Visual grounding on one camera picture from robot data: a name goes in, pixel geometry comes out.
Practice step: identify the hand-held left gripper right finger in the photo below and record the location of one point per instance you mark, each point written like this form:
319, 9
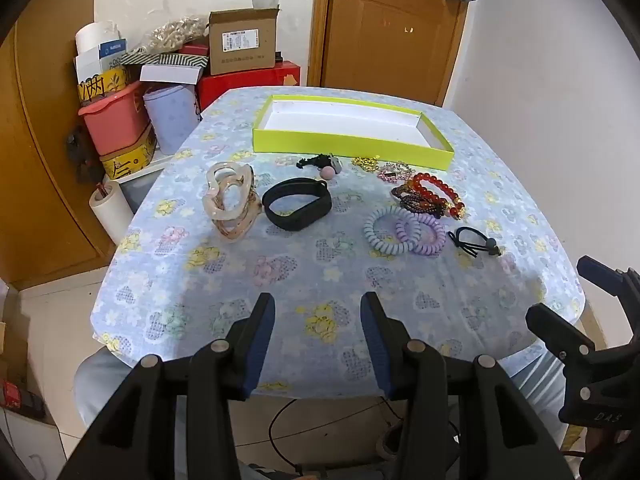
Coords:
376, 345

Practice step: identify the red floor object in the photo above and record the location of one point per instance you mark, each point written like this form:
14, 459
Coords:
17, 400

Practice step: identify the white flat box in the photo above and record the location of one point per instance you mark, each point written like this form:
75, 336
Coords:
167, 74

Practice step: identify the person's trouser leg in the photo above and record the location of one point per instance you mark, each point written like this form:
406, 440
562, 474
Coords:
100, 380
540, 385

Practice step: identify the open cardboard box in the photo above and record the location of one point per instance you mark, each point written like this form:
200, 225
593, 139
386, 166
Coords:
242, 45

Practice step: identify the pink rhinestone hair clip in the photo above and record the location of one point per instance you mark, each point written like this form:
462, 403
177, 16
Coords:
392, 174

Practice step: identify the person's right trouser leg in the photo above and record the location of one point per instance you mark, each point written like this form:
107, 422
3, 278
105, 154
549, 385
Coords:
540, 385

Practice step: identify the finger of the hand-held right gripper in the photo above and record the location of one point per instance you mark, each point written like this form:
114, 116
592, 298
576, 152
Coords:
600, 271
555, 327

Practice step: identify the white plastic storage box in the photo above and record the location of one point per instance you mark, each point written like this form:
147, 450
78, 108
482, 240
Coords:
142, 185

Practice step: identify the pink plastic basket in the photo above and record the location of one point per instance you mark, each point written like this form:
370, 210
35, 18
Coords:
115, 125

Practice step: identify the blue floral tablecloth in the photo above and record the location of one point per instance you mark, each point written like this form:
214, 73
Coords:
310, 270

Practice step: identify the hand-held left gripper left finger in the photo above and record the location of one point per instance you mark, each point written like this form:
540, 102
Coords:
259, 345

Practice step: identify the lavender plastic bin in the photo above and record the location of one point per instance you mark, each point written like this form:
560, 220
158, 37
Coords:
170, 120

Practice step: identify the large red box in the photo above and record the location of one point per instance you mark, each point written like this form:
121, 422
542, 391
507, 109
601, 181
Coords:
240, 85

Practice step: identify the black wristband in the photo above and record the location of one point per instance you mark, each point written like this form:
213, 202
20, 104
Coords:
280, 217

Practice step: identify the white paper roll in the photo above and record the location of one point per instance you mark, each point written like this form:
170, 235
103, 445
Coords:
112, 215
95, 35

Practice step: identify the bag of nuts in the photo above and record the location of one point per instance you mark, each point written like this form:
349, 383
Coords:
170, 35

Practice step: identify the brown wooden door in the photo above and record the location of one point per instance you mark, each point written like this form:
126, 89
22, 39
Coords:
390, 50

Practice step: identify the yellow-green shallow box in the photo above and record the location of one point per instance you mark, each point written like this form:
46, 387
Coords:
350, 142

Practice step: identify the wooden wardrobe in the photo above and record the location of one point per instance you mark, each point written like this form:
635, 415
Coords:
40, 160

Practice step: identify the white and blue carton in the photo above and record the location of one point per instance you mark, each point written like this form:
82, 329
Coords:
95, 62

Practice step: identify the striped flat box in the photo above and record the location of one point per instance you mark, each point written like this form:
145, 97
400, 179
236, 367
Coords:
170, 60

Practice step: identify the grey tape roll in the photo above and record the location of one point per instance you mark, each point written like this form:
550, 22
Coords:
387, 442

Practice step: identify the person's left trouser leg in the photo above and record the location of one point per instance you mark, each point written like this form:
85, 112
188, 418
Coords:
100, 380

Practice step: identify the yellow printed tin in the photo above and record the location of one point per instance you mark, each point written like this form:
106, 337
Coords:
127, 162
102, 85

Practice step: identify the small red box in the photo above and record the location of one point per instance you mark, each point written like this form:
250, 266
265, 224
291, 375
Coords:
195, 50

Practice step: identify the translucent beige hair claws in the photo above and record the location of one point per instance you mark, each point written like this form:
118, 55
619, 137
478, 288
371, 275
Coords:
220, 210

